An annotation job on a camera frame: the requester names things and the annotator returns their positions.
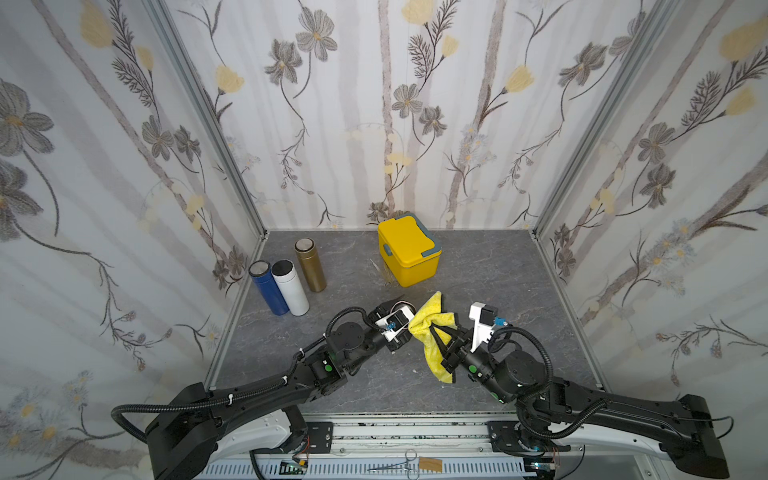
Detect yellow grey cleaning cloth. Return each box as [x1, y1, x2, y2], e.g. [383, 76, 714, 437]
[409, 291, 457, 384]

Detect pink thermos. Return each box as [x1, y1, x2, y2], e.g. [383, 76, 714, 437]
[365, 297, 416, 328]

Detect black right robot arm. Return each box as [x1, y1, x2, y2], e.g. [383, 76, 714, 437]
[428, 326, 730, 479]

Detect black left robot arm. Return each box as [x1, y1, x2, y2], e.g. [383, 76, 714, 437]
[111, 300, 415, 479]

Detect white thermos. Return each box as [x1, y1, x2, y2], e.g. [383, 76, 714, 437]
[271, 259, 310, 317]

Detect gold thermos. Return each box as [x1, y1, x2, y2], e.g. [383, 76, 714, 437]
[294, 237, 327, 293]

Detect blue thermos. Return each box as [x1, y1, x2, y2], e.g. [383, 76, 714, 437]
[248, 260, 289, 316]

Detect yellow storage box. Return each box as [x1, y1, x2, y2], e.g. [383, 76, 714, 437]
[377, 213, 442, 288]

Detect brown cardboard tag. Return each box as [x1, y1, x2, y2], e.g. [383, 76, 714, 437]
[418, 457, 444, 473]

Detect metal scissors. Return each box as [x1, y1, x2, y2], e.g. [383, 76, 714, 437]
[368, 449, 420, 479]

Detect green circuit board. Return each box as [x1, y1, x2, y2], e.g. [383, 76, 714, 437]
[278, 459, 308, 475]

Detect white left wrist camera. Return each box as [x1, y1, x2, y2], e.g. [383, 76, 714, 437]
[375, 302, 415, 352]

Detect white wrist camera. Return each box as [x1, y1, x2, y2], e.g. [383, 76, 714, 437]
[469, 302, 508, 352]
[375, 302, 415, 352]

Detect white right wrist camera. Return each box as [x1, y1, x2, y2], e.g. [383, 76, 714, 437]
[469, 302, 508, 352]

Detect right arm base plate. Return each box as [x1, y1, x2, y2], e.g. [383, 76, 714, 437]
[486, 420, 557, 457]

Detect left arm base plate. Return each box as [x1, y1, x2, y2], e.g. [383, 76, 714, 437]
[288, 421, 334, 454]

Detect white slotted cable duct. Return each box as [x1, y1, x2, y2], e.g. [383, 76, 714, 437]
[197, 457, 535, 479]

